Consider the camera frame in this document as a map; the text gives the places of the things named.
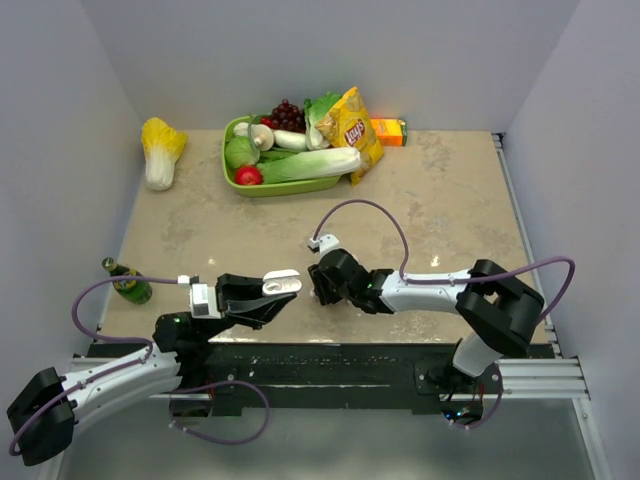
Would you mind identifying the red apple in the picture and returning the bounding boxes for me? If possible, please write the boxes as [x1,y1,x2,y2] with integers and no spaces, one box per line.
[234,165,263,186]

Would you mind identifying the green plastic basket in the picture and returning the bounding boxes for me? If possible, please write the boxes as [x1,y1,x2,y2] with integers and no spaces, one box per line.
[221,116,341,198]

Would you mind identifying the green glass bottle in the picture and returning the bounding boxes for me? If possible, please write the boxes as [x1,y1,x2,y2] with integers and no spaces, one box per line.
[101,257,153,305]

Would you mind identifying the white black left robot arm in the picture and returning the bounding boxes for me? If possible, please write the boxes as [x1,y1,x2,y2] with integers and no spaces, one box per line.
[7,269,302,466]

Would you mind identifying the beige mushroom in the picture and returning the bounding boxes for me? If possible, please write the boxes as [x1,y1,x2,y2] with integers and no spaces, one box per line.
[233,122,275,151]

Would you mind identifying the long green white cabbage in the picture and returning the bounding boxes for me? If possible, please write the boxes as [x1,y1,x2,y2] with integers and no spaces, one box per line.
[257,147,362,184]

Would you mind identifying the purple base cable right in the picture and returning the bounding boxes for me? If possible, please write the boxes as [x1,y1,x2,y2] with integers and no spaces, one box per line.
[447,364,506,431]

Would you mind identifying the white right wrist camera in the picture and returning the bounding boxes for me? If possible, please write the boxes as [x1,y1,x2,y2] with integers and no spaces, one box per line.
[307,234,341,257]

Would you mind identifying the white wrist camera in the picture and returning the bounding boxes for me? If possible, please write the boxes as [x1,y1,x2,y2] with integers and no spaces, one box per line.
[177,275,220,319]
[307,234,341,257]

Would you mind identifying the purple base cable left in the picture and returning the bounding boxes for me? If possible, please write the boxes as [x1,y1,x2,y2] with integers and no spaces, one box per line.
[168,379,271,445]

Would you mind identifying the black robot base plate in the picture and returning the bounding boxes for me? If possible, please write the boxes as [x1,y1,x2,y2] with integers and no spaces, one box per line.
[84,341,501,418]

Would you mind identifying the orange juice carton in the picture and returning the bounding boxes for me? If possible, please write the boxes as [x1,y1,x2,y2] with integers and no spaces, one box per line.
[371,118,408,147]

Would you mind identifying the round green cabbage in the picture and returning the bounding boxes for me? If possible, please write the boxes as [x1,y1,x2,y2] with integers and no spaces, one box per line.
[224,136,260,170]

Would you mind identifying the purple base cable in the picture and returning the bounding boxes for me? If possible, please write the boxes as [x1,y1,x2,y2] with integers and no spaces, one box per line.
[447,364,506,431]
[168,379,271,445]

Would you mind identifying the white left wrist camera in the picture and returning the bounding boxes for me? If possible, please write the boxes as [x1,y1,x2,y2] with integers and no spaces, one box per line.
[177,275,220,319]

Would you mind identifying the yellow Lays chip bag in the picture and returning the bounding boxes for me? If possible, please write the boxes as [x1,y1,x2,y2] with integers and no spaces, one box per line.
[312,86,384,186]

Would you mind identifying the green leafy lettuce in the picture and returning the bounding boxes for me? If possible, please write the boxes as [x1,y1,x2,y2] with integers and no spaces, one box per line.
[304,92,342,151]

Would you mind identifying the aluminium frame rail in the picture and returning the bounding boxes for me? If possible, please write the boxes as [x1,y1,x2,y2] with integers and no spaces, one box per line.
[490,131,594,401]

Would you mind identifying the white earbud charging case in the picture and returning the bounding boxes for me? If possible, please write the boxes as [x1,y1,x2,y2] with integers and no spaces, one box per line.
[262,269,302,296]

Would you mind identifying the dark red grapes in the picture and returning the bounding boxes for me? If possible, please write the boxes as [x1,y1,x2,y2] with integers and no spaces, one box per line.
[259,99,306,133]

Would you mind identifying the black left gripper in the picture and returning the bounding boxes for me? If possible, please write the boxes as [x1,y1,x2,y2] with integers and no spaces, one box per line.
[198,272,297,342]

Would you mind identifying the yellow napa cabbage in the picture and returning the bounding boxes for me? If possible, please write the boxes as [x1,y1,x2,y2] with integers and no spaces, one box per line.
[141,117,188,191]

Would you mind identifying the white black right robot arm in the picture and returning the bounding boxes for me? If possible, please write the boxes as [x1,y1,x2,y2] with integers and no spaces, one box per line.
[308,246,544,393]

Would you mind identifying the white radish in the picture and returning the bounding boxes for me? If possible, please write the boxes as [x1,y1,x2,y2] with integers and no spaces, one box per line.
[273,130,308,152]

